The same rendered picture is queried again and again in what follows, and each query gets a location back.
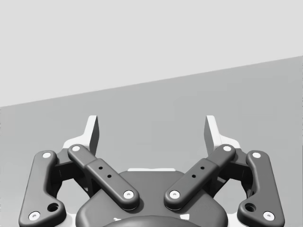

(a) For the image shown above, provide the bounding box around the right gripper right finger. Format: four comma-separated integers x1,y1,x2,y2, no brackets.
163,115,285,227

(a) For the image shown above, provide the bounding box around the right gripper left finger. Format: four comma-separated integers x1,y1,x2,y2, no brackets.
18,115,140,227

